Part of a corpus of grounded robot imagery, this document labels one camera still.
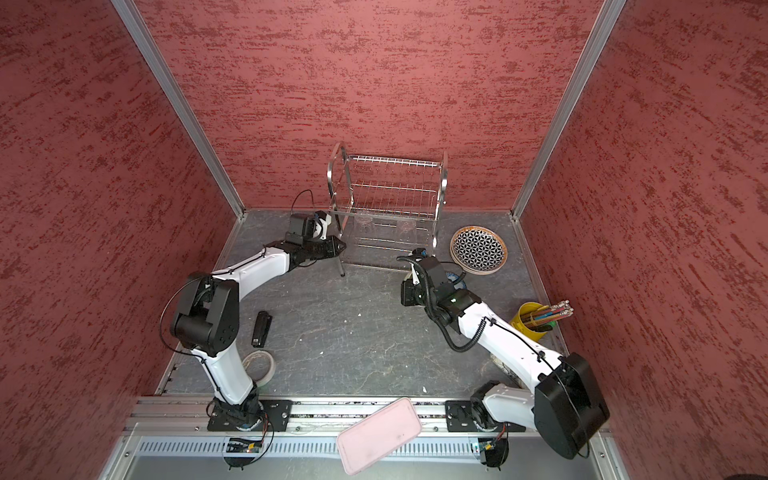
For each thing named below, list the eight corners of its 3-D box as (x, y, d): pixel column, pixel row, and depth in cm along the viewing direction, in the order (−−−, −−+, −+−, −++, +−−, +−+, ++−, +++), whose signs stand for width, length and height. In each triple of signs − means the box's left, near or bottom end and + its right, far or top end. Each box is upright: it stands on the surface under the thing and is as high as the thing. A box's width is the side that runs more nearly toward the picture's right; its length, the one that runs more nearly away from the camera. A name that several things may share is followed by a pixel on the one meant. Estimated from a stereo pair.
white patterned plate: (454, 274, 104) (456, 268, 101) (447, 231, 116) (449, 225, 113) (509, 274, 104) (513, 268, 101) (496, 232, 117) (499, 225, 114)
